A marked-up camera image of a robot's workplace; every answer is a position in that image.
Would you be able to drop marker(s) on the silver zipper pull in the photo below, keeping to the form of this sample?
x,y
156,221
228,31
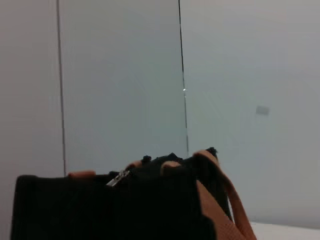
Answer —
x,y
117,178

